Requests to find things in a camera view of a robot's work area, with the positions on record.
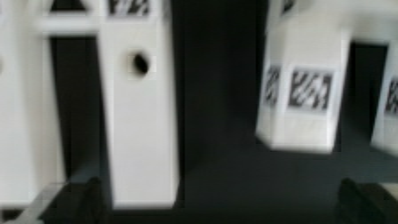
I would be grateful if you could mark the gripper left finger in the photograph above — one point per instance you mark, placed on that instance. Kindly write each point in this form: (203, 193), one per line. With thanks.
(68, 204)

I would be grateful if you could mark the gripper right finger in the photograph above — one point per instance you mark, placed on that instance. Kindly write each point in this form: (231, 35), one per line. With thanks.
(366, 203)

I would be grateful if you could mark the white chair leg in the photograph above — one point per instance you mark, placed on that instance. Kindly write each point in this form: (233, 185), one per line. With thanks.
(384, 137)
(306, 57)

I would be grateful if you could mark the white chair back frame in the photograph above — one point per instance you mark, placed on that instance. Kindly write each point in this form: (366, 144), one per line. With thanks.
(87, 100)

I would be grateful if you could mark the white chair seat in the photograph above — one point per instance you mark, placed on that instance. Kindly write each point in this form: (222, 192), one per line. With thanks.
(366, 17)

